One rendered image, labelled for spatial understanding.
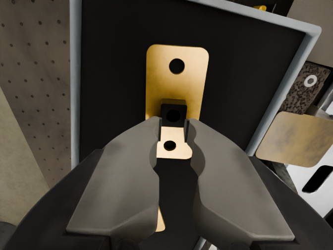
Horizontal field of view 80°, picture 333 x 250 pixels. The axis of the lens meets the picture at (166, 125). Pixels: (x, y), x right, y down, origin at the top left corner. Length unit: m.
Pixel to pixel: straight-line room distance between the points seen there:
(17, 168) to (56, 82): 1.52
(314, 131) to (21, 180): 2.16
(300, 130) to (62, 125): 0.67
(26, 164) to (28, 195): 0.38
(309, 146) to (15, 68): 0.73
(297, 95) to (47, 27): 0.60
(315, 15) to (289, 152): 0.16
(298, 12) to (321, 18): 0.02
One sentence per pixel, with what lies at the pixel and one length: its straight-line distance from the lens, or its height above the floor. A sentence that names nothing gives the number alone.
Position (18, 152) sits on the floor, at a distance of 2.02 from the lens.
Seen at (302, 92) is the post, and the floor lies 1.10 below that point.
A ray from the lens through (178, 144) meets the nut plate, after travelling 0.15.
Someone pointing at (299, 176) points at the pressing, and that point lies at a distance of 0.48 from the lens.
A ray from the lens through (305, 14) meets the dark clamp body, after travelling 0.24.
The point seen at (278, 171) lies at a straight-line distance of 0.35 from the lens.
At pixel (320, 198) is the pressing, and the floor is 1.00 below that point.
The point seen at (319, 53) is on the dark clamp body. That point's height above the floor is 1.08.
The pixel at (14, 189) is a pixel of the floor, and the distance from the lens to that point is 2.36.
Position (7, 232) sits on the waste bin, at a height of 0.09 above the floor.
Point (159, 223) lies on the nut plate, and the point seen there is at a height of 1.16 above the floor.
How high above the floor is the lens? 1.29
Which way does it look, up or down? 60 degrees down
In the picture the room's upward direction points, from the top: 180 degrees counter-clockwise
